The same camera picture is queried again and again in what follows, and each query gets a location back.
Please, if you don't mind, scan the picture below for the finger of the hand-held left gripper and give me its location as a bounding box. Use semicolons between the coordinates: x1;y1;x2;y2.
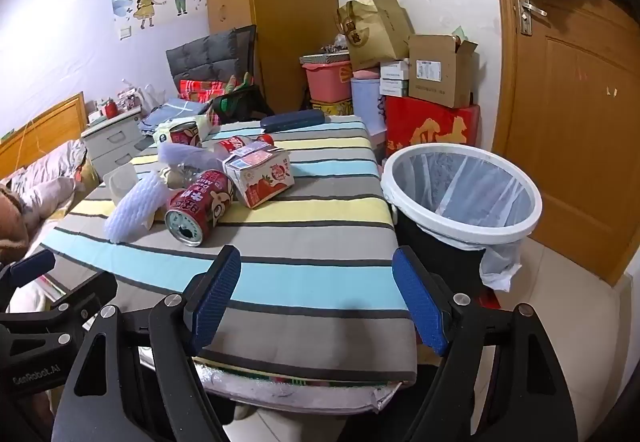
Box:
0;249;57;295
0;270;119;348

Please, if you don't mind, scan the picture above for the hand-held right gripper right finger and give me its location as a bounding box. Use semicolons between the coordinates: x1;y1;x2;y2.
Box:
391;246;593;442

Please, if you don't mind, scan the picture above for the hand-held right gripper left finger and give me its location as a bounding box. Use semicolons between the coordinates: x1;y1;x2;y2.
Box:
50;245;242;442

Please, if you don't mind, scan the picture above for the red cartoon drink can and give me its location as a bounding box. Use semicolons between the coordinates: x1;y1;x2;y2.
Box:
169;122;202;147
165;170;236;247

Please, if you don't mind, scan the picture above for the white plastic yogurt tub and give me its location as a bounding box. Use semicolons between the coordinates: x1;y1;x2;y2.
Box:
102;164;138;207

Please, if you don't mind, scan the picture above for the translucent bin liner bag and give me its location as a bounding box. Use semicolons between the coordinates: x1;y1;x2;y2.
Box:
390;153;531;293

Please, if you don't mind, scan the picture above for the strawberry print milk carton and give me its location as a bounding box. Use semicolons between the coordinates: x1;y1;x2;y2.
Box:
221;145;295;209

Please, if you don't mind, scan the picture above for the white rimmed trash bin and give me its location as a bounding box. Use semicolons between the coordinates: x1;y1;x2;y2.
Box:
381;143;543;293

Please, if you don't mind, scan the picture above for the brown plush cloth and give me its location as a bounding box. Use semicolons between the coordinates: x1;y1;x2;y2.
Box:
0;187;32;263

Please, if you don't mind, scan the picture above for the pink grey bed quilt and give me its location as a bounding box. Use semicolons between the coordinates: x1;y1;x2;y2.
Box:
0;139;101;243

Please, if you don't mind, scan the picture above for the striped tablecloth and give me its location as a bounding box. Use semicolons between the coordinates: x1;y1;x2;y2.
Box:
30;114;418;385

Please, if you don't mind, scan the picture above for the wooden bed headboard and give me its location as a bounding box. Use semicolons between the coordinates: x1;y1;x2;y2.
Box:
0;92;88;177

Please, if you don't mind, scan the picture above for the grey drawer nightstand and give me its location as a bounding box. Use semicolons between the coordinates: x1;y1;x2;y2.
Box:
81;106;146;175

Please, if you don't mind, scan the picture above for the red label plastic bottle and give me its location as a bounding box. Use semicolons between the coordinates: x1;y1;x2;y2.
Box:
212;134;275;157

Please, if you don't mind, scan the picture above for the green white tissue pack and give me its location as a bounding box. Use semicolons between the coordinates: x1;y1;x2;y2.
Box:
151;116;213;150

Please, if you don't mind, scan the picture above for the red gift box gold print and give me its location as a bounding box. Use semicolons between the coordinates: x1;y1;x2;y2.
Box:
384;96;482;160

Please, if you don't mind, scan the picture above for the blue plaid folded cloth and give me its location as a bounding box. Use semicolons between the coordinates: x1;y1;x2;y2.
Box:
137;98;211;133

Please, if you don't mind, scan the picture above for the dark blue glasses case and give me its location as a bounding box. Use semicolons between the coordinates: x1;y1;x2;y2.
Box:
260;110;326;133

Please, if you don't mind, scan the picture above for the black handbag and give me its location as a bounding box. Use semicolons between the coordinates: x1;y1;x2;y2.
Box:
207;84;276;127

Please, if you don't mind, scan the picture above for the lavender bucket with pink lid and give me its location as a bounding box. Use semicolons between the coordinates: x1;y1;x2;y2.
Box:
350;69;388;133

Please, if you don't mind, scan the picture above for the yellow patterned box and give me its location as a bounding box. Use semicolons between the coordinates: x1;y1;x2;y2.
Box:
310;98;355;119

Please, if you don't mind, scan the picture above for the red green plaid bag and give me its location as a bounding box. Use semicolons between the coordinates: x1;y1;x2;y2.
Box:
179;72;256;103

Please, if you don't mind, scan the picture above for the white green medicine box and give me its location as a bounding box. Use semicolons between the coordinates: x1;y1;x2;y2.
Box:
380;60;411;80
380;78;411;97

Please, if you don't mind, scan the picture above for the brown cardboard box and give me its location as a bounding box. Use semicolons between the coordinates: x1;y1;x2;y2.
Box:
407;34;480;108

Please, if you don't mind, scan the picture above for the pink plastic storage bin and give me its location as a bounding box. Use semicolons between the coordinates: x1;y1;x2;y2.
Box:
302;60;353;102

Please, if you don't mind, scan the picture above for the wooden door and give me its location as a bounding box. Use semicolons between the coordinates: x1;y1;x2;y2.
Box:
482;0;640;287

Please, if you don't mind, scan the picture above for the grey quilted chair cushion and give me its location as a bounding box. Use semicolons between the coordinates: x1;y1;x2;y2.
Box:
166;25;258;87

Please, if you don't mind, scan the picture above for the gold paper gift bag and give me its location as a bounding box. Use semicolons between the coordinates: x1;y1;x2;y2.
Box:
336;0;416;71

